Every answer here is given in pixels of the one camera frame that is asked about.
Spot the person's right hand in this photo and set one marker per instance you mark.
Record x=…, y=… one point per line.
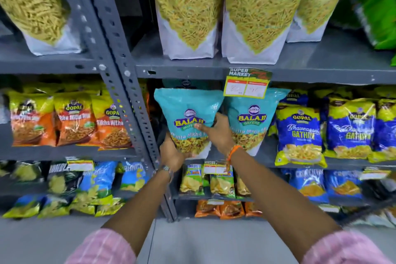
x=221, y=137

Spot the person's left hand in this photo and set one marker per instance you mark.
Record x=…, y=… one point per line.
x=170, y=157

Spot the person's left thumb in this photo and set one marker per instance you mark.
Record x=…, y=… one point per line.
x=167, y=141

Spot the person's right thumb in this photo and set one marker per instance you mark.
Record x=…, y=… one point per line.
x=210, y=131

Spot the teal snack packet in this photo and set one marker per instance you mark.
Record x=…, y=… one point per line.
x=188, y=109
x=253, y=115

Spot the person's left forearm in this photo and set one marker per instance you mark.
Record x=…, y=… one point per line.
x=139, y=205

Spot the person's right forearm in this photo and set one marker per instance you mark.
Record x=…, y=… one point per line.
x=278, y=205

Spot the orange wrist thread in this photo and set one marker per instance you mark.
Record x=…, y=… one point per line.
x=232, y=154

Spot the white shelf price label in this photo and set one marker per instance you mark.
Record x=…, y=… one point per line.
x=79, y=164
x=213, y=168
x=215, y=202
x=374, y=174

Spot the green wafer chips packet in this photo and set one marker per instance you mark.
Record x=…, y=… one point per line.
x=243, y=188
x=191, y=181
x=222, y=185

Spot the light blue chips packet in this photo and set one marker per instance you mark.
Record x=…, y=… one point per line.
x=97, y=180
x=133, y=175

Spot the yellow red price tag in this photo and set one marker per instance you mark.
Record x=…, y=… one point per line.
x=247, y=82

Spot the small orange snack packet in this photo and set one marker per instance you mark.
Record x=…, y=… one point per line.
x=232, y=210
x=252, y=209
x=207, y=209

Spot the grey perforated shelf upright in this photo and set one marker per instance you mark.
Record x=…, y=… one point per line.
x=117, y=69

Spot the yellow green chips packet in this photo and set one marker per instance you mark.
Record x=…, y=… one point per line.
x=23, y=206
x=108, y=208
x=55, y=208
x=83, y=205

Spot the row of orange yellow packets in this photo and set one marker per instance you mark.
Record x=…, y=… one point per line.
x=74, y=121

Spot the grey metal shelf board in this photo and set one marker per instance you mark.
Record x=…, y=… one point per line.
x=46, y=62
x=309, y=62
x=62, y=152
x=346, y=163

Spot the black chips packet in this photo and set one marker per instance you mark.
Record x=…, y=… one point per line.
x=62, y=177

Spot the blue crunchy snack packet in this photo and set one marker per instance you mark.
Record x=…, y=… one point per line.
x=309, y=185
x=343, y=183

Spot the purple white snack packet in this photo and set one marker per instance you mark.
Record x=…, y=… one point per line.
x=188, y=10
x=318, y=4
x=263, y=13

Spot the pink striped shirt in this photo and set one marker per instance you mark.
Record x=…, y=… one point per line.
x=102, y=250

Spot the row of blue yellow packets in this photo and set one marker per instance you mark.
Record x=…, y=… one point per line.
x=349, y=127

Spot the dark yellow chips packet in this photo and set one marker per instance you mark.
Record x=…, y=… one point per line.
x=26, y=171

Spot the green white snack packet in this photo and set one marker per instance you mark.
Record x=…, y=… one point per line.
x=34, y=10

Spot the bright green snack packet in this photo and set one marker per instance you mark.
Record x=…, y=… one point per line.
x=376, y=10

